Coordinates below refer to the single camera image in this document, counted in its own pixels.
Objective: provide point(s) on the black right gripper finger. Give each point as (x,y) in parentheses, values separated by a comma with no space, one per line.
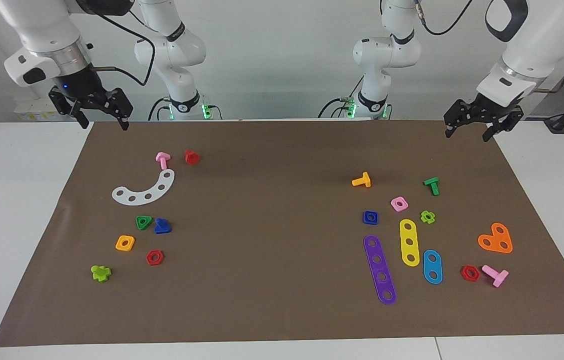
(69,106)
(120,105)

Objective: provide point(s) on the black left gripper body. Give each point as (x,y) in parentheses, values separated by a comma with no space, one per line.
(494,109)

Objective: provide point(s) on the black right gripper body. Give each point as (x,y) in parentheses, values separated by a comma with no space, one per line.
(84,87)

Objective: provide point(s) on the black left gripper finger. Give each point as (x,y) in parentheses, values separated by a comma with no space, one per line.
(459,112)
(504,125)

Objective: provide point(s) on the blue toy screw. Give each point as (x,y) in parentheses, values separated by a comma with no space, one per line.
(163,228)

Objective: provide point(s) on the blue square toy nut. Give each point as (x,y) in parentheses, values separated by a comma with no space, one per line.
(366,221)

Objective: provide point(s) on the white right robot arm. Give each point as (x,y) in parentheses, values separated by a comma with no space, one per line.
(41,25)

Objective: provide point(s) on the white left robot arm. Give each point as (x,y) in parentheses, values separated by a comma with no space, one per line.
(537,40)

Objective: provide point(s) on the pink toy screw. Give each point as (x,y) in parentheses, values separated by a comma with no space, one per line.
(499,276)
(162,160)

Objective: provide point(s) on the red toy screw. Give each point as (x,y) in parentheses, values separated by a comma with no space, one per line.
(191,158)

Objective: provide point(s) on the lime flower toy nut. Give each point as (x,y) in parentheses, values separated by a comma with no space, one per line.
(432,216)

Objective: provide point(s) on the pink square toy nut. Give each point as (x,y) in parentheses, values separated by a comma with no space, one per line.
(405,207)

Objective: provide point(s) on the orange toy screw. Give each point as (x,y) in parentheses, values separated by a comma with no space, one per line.
(366,180)

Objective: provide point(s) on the green triangle toy nut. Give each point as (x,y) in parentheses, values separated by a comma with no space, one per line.
(149,219)

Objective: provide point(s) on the orange square toy nut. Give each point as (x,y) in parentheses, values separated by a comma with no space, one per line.
(131,240)

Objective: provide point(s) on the red hexagon toy nut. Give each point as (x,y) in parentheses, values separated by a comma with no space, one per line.
(464,274)
(148,258)

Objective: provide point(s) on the lime green toy screw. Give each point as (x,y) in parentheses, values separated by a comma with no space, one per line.
(101,273)

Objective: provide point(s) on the white box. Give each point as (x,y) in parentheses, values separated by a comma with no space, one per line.
(31,107)

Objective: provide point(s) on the white curved perforated strip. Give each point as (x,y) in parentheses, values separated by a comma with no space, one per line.
(154,191)

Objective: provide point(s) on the orange heart perforated plate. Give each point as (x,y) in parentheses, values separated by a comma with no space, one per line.
(496,239)

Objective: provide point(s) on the yellow perforated strip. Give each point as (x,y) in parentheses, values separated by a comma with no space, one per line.
(409,235)

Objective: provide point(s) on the blue perforated strip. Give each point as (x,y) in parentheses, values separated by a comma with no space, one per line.
(433,266)

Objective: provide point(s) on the purple perforated strip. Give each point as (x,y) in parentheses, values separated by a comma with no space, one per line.
(380,268)

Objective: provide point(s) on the brown table mat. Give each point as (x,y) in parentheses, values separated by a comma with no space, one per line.
(261,275)

